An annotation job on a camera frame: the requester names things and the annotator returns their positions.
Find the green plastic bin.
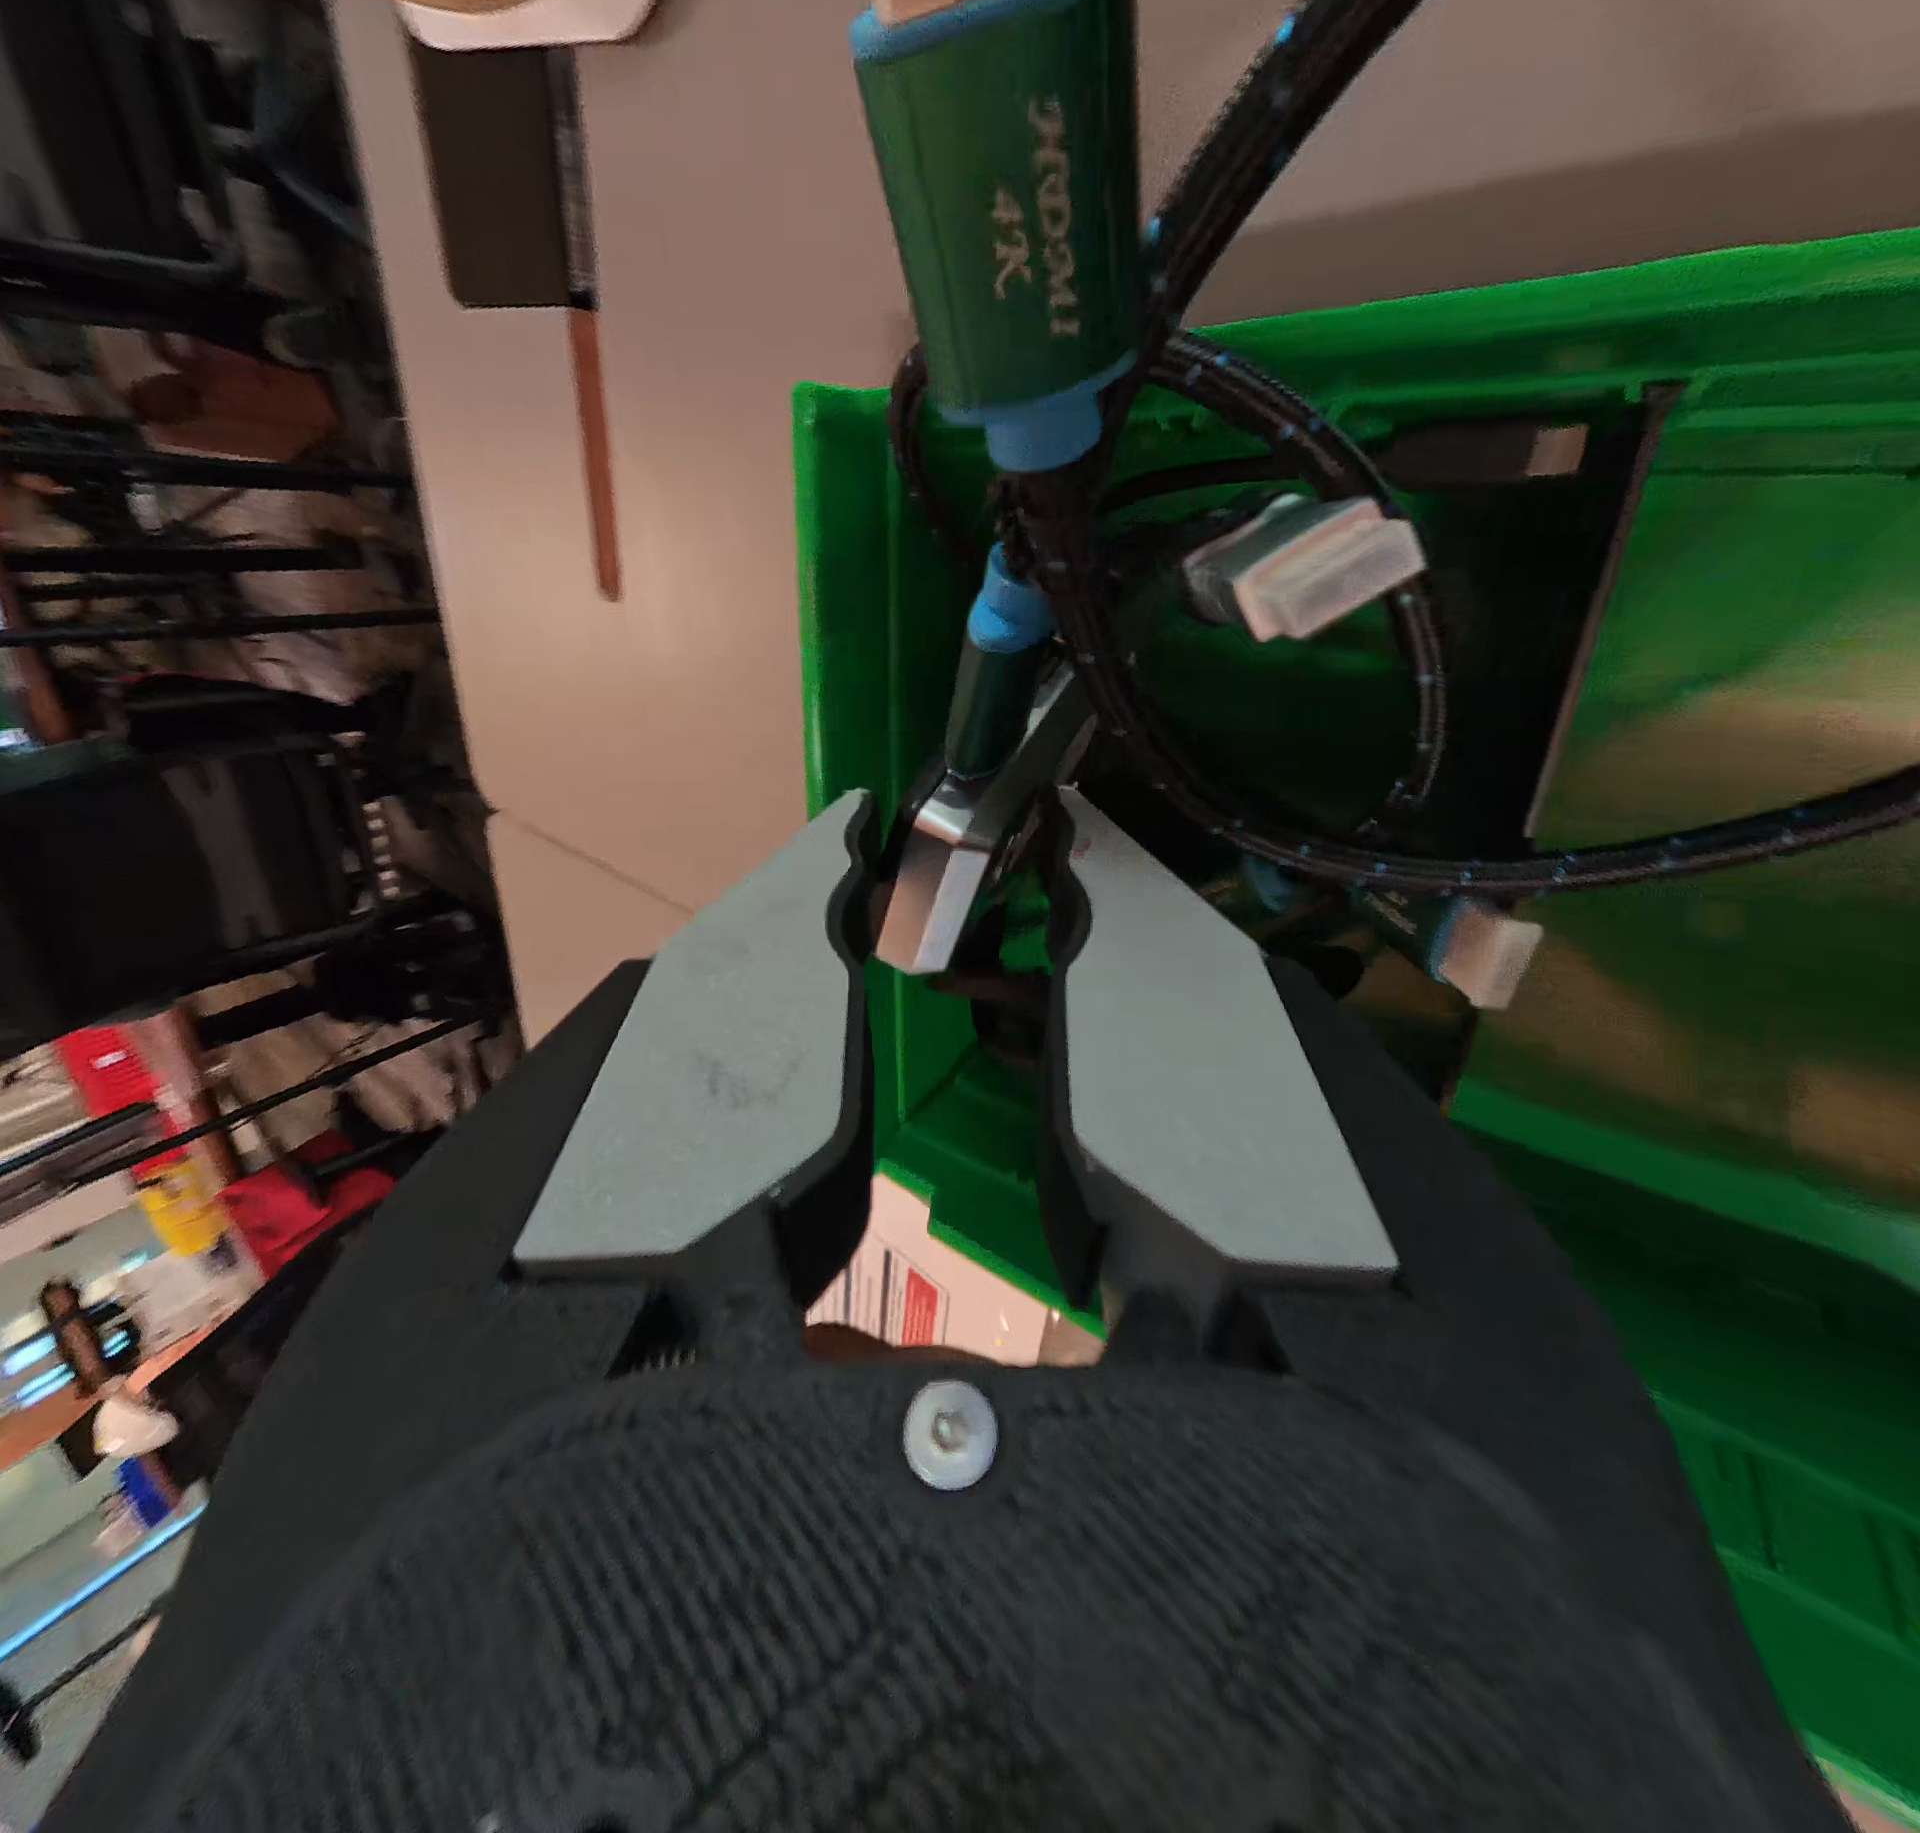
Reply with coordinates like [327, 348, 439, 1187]
[791, 225, 1920, 1808]

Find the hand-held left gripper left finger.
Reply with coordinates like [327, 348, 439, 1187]
[513, 786, 876, 1308]

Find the white paper sheet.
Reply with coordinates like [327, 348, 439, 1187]
[840, 1170, 1107, 1371]

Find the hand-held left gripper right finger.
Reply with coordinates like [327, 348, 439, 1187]
[1045, 792, 1402, 1312]

